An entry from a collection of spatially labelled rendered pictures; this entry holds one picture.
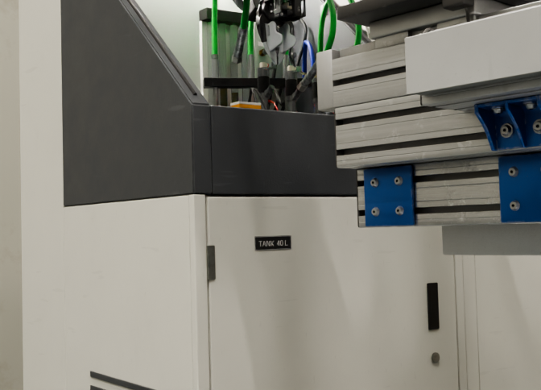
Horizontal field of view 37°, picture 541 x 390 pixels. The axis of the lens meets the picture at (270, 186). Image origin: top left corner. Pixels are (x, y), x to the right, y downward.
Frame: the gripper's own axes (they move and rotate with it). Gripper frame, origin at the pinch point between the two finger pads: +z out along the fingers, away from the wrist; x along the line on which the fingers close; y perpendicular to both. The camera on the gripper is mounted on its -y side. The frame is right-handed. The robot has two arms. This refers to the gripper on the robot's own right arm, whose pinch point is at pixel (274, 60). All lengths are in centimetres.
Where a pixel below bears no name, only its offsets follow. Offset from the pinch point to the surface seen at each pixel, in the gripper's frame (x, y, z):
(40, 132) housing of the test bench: -35, -50, 12
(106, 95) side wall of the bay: -35.0, -12.4, 8.8
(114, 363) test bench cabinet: -35, -11, 64
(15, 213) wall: 10, -195, 28
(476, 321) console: 39, 22, 60
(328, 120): -3.4, 21.6, 16.5
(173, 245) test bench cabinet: -35, 14, 40
